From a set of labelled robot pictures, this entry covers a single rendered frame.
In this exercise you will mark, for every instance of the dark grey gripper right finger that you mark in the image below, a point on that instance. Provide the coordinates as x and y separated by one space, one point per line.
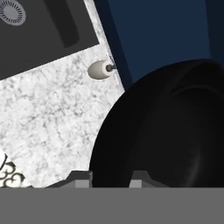
139 178

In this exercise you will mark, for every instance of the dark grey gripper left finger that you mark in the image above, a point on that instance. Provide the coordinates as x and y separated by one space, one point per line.
78 178

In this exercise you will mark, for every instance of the white bowl with black pattern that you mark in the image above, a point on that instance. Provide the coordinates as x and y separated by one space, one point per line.
8 173

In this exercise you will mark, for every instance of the dark blue cabinet front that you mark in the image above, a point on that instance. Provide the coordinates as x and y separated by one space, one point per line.
163 32

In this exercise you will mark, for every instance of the cream soap dispenser bottle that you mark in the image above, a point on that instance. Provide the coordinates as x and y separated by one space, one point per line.
98 70

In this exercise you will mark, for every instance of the dark grey sink basin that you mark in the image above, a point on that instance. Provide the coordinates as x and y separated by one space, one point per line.
35 32

